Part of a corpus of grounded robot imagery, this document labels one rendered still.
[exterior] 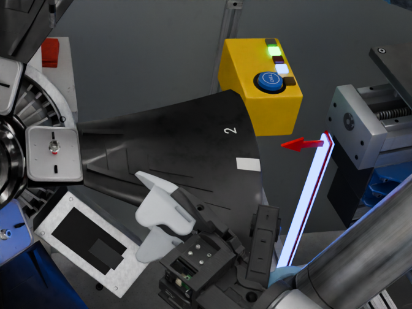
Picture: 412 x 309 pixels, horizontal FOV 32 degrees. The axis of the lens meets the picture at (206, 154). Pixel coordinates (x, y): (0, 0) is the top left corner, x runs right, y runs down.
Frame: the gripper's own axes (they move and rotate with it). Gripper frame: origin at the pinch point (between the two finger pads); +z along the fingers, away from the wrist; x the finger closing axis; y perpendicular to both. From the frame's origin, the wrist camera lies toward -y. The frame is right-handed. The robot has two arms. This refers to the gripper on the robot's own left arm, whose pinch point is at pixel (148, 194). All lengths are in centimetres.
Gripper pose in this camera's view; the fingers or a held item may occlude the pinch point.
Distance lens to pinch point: 84.5
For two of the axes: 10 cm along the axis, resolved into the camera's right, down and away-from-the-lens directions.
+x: -0.7, 6.5, 7.6
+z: -7.4, -5.4, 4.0
